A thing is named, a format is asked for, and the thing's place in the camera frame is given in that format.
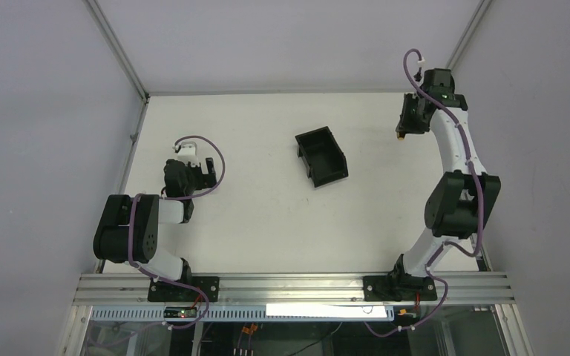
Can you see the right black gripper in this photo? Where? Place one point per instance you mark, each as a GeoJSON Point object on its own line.
{"type": "Point", "coordinates": [410, 117]}

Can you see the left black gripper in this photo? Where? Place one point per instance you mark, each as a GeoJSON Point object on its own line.
{"type": "Point", "coordinates": [205, 174]}

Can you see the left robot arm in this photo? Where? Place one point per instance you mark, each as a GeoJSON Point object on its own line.
{"type": "Point", "coordinates": [129, 226]}

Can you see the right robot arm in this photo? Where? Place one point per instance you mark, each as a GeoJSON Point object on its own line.
{"type": "Point", "coordinates": [459, 206]}

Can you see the black plastic bin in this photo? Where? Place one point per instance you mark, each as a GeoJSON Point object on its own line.
{"type": "Point", "coordinates": [324, 161]}

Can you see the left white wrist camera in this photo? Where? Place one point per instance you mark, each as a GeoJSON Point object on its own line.
{"type": "Point", "coordinates": [186, 152]}

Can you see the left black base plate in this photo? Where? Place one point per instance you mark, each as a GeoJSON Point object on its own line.
{"type": "Point", "coordinates": [163, 292]}

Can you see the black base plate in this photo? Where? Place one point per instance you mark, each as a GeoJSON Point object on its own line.
{"type": "Point", "coordinates": [400, 289]}
{"type": "Point", "coordinates": [163, 292]}

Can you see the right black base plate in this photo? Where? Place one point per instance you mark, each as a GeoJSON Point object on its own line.
{"type": "Point", "coordinates": [400, 289]}

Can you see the slotted cable duct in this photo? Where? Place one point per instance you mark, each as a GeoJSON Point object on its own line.
{"type": "Point", "coordinates": [273, 312]}

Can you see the aluminium front rail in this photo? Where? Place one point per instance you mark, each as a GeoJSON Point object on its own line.
{"type": "Point", "coordinates": [464, 288]}

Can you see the left aluminium frame post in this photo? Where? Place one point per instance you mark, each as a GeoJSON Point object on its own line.
{"type": "Point", "coordinates": [115, 46]}

